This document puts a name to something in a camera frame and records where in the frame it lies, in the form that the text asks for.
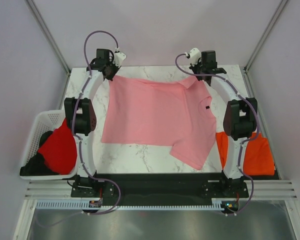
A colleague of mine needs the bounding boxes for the pink polo shirt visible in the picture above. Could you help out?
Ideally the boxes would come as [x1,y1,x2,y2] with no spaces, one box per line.
[101,76,217,170]

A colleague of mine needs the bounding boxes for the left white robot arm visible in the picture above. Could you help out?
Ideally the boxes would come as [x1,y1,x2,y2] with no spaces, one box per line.
[64,49,126,178]

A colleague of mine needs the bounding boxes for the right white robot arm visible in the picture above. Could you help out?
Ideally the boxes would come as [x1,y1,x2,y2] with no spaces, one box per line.
[187,48,259,197]

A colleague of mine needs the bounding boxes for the white plastic laundry basket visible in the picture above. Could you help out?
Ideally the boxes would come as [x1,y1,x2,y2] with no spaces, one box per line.
[19,109,78,181]

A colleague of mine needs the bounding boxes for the red t shirt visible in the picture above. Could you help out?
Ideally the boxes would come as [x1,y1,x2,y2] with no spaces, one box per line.
[38,119,77,175]

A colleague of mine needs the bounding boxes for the folded orange t shirt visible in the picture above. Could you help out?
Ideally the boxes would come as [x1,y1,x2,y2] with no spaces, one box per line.
[216,131,275,176]

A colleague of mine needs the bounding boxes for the black t shirt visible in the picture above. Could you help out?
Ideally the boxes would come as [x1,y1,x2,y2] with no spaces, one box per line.
[19,130,60,177]

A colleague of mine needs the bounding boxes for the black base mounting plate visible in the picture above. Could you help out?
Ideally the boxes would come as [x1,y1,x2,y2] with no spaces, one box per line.
[71,173,249,207]

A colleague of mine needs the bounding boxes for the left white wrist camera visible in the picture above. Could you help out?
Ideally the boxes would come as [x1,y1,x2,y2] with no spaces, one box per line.
[113,51,127,68]

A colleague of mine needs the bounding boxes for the right aluminium frame post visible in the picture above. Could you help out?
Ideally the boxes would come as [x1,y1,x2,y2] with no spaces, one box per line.
[243,0,290,74]

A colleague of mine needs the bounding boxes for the aluminium frame post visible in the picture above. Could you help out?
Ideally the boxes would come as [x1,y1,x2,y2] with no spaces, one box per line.
[243,0,290,74]
[24,0,71,77]

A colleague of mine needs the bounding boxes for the left aluminium frame post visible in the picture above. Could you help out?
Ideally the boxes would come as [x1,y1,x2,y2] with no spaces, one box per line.
[24,0,71,77]

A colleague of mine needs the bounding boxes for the aluminium rail profile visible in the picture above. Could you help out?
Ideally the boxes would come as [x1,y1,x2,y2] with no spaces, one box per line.
[25,180,297,201]

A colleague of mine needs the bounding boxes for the white slotted cable duct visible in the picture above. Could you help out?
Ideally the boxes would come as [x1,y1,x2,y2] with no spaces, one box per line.
[35,198,225,211]

